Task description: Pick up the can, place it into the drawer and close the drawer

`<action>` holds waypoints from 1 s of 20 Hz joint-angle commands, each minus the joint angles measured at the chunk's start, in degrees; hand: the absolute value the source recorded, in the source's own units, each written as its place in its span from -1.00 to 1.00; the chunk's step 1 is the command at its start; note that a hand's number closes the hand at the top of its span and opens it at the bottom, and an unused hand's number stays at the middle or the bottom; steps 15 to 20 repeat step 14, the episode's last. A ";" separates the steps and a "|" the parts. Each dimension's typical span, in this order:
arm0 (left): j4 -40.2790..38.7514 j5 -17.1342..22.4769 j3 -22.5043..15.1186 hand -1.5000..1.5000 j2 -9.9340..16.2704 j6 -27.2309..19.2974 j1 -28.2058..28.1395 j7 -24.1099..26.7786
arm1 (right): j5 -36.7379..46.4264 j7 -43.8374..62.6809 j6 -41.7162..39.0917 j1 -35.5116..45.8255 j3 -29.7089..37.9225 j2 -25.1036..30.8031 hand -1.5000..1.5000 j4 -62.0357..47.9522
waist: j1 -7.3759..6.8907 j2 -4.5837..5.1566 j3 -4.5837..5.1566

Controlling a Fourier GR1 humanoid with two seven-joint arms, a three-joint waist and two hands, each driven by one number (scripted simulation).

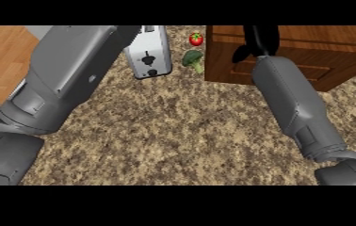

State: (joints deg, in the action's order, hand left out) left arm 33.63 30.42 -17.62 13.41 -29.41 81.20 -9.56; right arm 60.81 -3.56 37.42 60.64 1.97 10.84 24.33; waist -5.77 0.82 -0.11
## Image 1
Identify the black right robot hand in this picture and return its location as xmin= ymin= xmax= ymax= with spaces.
xmin=230 ymin=24 xmax=280 ymax=64

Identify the brown wooden drawer cabinet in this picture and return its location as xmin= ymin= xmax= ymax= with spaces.
xmin=203 ymin=24 xmax=356 ymax=92

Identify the red tomato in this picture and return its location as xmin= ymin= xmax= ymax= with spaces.
xmin=187 ymin=31 xmax=205 ymax=47

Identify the green broccoli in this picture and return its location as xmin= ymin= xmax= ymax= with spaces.
xmin=180 ymin=49 xmax=205 ymax=74

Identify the silver toaster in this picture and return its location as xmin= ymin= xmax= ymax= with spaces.
xmin=122 ymin=24 xmax=174 ymax=80

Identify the pale wooden panel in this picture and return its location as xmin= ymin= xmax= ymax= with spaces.
xmin=0 ymin=24 xmax=41 ymax=105

